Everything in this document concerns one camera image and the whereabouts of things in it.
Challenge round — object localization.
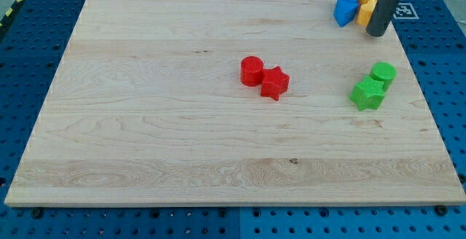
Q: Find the red star block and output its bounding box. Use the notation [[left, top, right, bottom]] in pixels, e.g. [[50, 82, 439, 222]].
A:
[[260, 66, 290, 101]]

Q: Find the yellow angular block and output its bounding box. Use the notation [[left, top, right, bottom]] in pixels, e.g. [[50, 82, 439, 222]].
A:
[[356, 0, 378, 26]]

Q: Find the light wooden board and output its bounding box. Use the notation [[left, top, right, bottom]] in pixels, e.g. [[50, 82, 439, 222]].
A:
[[5, 0, 465, 208]]

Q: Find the green cylinder block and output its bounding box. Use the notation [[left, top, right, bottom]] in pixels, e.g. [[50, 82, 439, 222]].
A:
[[369, 62, 397, 92]]

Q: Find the blue angular block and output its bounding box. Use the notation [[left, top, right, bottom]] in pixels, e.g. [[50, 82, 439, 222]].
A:
[[333, 0, 359, 27]]

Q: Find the red cylinder block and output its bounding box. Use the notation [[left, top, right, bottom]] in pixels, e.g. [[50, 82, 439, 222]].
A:
[[240, 56, 264, 87]]

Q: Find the dark grey cylindrical pointer rod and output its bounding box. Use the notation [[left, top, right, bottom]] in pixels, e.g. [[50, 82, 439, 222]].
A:
[[366, 0, 399, 37]]

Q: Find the yellow black hazard tape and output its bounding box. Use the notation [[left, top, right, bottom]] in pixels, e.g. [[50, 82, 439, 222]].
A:
[[1, 0, 25, 29]]

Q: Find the white fiducial marker tag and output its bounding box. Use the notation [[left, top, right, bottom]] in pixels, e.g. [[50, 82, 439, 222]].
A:
[[392, 2, 419, 20]]

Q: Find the green star block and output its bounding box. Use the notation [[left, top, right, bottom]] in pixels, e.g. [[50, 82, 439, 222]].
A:
[[349, 76, 385, 111]]

